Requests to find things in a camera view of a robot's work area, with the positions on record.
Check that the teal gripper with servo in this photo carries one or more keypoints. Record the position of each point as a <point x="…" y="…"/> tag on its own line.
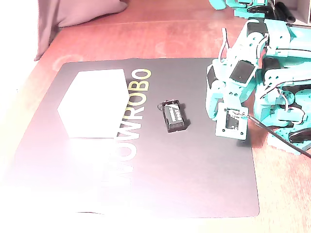
<point x="213" y="102"/>

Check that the black Procell battery pack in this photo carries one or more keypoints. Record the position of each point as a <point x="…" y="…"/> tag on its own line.
<point x="175" y="116"/>

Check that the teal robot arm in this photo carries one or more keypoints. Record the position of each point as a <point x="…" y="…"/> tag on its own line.
<point x="279" y="60"/>

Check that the white open cardboard box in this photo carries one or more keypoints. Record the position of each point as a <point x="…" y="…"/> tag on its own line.
<point x="94" y="102"/>

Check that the dark WOWROBO mat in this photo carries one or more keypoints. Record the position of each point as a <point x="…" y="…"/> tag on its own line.
<point x="194" y="170"/>

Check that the white cabinet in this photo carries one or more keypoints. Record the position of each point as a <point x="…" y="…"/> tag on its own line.
<point x="302" y="11"/>

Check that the grey curtain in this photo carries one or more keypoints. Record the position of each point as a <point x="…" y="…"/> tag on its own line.
<point x="73" y="14"/>

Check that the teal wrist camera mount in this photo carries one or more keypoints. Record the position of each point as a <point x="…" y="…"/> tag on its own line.
<point x="230" y="126"/>

